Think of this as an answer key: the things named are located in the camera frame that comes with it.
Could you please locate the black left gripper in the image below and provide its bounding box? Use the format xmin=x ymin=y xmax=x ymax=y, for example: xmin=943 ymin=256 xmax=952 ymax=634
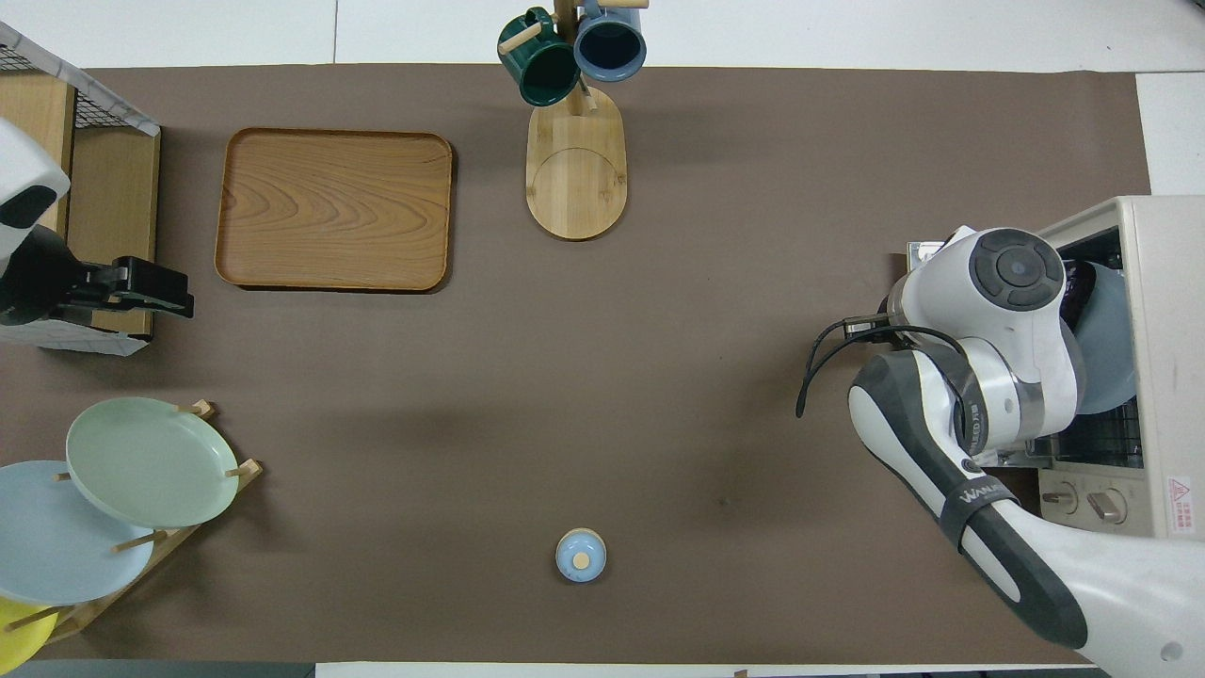
xmin=0 ymin=226 xmax=197 ymax=327

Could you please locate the beige toaster oven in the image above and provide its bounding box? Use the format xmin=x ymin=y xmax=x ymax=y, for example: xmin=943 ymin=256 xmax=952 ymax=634
xmin=1036 ymin=196 xmax=1205 ymax=546

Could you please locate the pale green plate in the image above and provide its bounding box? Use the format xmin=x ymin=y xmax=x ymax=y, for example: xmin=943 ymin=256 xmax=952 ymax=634
xmin=65 ymin=396 xmax=240 ymax=530

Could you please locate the wooden plate rack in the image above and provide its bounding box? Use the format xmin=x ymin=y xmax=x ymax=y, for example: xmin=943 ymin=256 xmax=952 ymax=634
xmin=47 ymin=400 xmax=265 ymax=646

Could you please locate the wooden serving tray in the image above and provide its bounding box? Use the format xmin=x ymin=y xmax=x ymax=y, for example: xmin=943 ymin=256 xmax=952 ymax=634
xmin=215 ymin=127 xmax=455 ymax=293

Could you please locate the light blue racked plate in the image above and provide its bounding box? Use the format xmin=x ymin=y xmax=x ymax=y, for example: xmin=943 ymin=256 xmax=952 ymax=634
xmin=0 ymin=460 xmax=156 ymax=606

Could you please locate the yellow plate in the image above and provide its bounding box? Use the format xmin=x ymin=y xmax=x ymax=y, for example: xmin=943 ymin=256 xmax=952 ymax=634
xmin=0 ymin=596 xmax=57 ymax=677

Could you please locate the wooden mug tree stand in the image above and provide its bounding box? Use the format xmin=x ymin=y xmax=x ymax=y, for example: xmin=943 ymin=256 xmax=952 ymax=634
xmin=499 ymin=0 xmax=651 ymax=242

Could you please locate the dark green mug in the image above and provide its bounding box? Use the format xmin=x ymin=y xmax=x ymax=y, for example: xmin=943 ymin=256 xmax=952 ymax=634
xmin=497 ymin=8 xmax=582 ymax=107

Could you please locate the small blue lidded jar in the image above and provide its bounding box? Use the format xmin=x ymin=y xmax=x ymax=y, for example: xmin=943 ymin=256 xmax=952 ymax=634
xmin=554 ymin=528 xmax=608 ymax=584

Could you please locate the brown table mat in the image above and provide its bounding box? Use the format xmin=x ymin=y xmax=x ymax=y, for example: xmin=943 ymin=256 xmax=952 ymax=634
xmin=0 ymin=64 xmax=1198 ymax=665

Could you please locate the blue mug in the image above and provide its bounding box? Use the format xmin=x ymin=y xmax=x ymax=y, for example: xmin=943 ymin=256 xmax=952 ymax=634
xmin=572 ymin=0 xmax=649 ymax=83

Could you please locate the wood and wire shelf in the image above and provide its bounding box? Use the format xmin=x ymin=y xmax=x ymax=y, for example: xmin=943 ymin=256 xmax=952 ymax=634
xmin=0 ymin=21 xmax=163 ymax=357

